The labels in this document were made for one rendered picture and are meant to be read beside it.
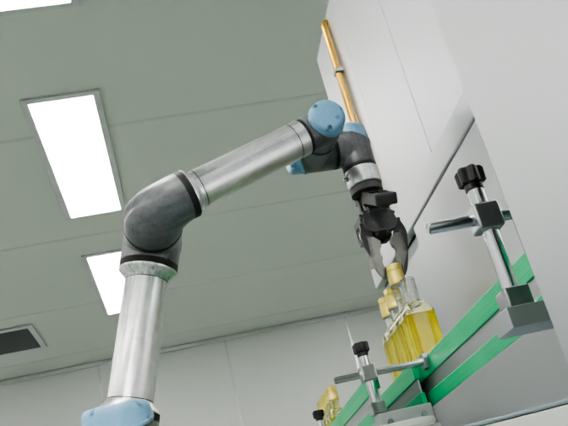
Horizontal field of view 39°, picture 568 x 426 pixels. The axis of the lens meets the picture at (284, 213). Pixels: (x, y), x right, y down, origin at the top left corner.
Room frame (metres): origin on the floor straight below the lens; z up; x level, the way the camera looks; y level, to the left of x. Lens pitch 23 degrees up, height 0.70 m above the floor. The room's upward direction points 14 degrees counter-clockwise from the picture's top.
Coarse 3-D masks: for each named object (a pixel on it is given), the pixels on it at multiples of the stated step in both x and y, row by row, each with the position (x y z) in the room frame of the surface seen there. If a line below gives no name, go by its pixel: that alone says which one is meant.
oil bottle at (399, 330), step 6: (396, 318) 1.55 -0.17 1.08; (396, 324) 1.55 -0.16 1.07; (396, 330) 1.56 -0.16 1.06; (402, 330) 1.53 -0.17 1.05; (396, 336) 1.57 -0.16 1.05; (402, 336) 1.53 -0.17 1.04; (402, 342) 1.55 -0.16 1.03; (402, 348) 1.56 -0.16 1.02; (408, 348) 1.53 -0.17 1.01; (402, 354) 1.57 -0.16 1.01; (408, 354) 1.53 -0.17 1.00; (408, 360) 1.54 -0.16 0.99
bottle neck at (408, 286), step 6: (408, 276) 1.49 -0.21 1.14; (402, 282) 1.49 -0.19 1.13; (408, 282) 1.49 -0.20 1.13; (414, 282) 1.49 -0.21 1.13; (402, 288) 1.50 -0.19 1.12; (408, 288) 1.49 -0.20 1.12; (414, 288) 1.49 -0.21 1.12; (408, 294) 1.49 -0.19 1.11; (414, 294) 1.49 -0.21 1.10; (408, 300) 1.49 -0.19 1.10
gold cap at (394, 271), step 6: (390, 264) 1.54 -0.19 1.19; (396, 264) 1.54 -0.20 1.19; (390, 270) 1.54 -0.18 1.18; (396, 270) 1.54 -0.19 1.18; (402, 270) 1.55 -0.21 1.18; (390, 276) 1.54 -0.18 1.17; (396, 276) 1.54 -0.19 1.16; (402, 276) 1.54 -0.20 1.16; (390, 282) 1.55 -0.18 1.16; (396, 282) 1.54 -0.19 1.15
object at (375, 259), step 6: (372, 240) 1.55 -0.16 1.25; (378, 240) 1.55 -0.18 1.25; (372, 246) 1.55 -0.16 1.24; (378, 246) 1.55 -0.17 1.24; (372, 252) 1.55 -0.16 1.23; (378, 252) 1.55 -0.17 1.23; (372, 258) 1.55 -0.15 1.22; (378, 258) 1.55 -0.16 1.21; (372, 264) 1.56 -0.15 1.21; (378, 264) 1.55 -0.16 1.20; (378, 270) 1.55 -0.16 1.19; (384, 270) 1.55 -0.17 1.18; (384, 276) 1.56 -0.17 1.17
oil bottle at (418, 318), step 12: (420, 300) 1.48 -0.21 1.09; (408, 312) 1.47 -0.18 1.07; (420, 312) 1.47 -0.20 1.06; (432, 312) 1.48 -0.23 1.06; (408, 324) 1.48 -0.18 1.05; (420, 324) 1.47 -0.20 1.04; (432, 324) 1.48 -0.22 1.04; (408, 336) 1.50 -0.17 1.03; (420, 336) 1.47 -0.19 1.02; (432, 336) 1.47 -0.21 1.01; (420, 348) 1.47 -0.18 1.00; (432, 348) 1.47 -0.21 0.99
